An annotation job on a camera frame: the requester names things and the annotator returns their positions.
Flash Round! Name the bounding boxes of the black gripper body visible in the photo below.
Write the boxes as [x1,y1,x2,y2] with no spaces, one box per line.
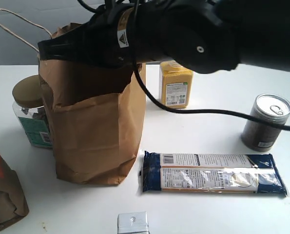
[86,0,184,67]

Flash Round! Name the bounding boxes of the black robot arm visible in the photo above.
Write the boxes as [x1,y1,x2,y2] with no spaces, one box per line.
[38,0,290,74]

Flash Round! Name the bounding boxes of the open brown paper bag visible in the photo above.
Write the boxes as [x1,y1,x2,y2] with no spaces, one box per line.
[0,8,147,187]

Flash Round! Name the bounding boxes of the folded brown paper bag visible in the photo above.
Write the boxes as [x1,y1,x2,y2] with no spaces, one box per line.
[0,155,29,231]

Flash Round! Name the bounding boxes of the yellow grain bottle white cap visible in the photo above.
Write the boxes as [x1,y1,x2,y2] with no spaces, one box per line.
[159,60,193,109]

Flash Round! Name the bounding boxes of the clear jar with gold lid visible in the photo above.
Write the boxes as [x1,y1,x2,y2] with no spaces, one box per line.
[12,75,53,148]

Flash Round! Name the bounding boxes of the dark tin can pull-tab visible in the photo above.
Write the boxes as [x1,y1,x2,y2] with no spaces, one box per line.
[241,94,290,152]

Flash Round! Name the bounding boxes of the silver metal block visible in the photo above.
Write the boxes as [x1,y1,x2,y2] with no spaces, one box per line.
[117,212,150,234]

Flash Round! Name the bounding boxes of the blue white noodle package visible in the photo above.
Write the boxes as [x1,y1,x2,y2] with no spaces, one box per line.
[139,151,288,196]

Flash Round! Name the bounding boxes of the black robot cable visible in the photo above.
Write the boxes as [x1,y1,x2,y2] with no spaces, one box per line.
[77,0,290,132]

